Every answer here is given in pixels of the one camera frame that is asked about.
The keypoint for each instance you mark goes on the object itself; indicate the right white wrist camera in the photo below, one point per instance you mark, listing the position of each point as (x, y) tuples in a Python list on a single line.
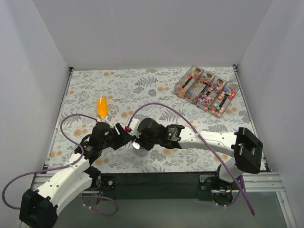
[(132, 128)]

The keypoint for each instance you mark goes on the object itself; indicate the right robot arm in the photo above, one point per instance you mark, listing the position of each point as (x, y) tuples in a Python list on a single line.
[(243, 147)]

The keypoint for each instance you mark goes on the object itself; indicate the silver round jar lid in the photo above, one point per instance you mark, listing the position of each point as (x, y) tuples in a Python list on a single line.
[(136, 145)]

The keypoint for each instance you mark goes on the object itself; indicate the clear compartment candy box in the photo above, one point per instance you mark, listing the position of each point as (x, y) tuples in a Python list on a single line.
[(206, 91)]

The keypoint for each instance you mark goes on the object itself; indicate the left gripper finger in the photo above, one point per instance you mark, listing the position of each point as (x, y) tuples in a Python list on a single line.
[(120, 142), (121, 131)]

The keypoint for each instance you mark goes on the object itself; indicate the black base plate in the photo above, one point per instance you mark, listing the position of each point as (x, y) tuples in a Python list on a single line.
[(159, 185)]

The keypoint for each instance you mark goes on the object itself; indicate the aluminium frame rail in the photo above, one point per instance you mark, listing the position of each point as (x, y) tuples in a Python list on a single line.
[(263, 182)]

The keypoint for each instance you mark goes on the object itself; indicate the clear plastic jar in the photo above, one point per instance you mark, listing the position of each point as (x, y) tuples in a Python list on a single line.
[(141, 152)]

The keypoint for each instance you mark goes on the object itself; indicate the floral patterned table mat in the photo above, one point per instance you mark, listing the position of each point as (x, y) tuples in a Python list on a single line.
[(141, 93)]

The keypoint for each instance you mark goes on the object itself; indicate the yellow plastic scoop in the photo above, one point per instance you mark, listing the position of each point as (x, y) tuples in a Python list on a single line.
[(102, 107)]

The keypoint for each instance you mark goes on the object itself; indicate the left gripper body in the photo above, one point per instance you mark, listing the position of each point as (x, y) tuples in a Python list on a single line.
[(120, 137)]

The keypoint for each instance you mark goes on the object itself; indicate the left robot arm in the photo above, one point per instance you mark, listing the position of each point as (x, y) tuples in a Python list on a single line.
[(41, 207)]

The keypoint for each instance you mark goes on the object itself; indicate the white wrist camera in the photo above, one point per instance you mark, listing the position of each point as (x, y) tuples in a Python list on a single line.
[(107, 119), (132, 128)]

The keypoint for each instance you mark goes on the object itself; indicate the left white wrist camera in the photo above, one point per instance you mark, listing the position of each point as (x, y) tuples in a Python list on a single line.
[(107, 119)]

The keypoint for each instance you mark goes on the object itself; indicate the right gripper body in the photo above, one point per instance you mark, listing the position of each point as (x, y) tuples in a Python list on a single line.
[(143, 141)]

